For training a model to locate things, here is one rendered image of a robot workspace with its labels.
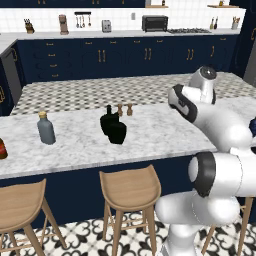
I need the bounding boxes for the round black glass bottle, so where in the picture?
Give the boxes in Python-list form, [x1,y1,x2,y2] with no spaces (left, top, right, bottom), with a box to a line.
[107,120,128,146]

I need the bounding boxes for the light wooden bar stool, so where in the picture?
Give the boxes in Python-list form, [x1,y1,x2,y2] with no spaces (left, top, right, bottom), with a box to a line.
[98,164,163,256]
[0,178,68,256]
[200,195,255,256]

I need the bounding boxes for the dark blue lower cupboard run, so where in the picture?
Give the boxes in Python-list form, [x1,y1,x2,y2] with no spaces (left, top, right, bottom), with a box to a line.
[16,34,240,85]

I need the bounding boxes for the dark blue cupboard run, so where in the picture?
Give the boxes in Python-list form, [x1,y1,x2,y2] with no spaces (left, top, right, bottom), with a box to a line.
[0,0,147,9]
[16,34,240,85]

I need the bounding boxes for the grey bottle with tan cap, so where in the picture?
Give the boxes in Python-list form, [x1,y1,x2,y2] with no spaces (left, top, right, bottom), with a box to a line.
[36,110,57,146]

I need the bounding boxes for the dark blue kitchen island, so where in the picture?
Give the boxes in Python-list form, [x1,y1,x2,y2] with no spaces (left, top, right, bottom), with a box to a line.
[0,154,203,229]

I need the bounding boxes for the grey toaster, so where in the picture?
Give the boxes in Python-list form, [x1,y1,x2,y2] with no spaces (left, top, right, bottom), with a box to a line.
[101,19,113,34]

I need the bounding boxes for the black toaster oven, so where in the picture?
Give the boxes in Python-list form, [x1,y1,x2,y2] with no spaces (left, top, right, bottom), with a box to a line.
[141,14,169,33]

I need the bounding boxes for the black hob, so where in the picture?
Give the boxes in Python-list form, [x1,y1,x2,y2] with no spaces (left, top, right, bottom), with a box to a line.
[167,27,212,35]

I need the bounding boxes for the red-brown bottle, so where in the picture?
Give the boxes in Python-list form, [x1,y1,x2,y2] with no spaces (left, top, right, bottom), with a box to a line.
[0,137,9,160]

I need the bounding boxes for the grey dishwasher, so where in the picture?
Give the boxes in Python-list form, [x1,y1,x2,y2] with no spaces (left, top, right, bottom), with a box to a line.
[0,46,24,108]

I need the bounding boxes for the dark blue upper cupboard run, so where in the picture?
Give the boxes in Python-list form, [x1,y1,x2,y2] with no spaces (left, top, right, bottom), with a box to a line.
[0,0,147,9]

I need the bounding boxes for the wooden knife block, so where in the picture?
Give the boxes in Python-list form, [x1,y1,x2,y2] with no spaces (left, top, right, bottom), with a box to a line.
[23,18,36,35]

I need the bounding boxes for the white pot with tools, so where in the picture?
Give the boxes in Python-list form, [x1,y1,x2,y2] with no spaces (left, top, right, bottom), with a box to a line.
[231,15,242,31]

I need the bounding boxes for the dark blue tall cupboard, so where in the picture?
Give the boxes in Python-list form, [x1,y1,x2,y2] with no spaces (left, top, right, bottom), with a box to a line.
[229,0,256,80]

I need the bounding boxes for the black rail with hanging tools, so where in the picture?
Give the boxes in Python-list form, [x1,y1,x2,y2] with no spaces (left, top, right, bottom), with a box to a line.
[74,11,93,29]

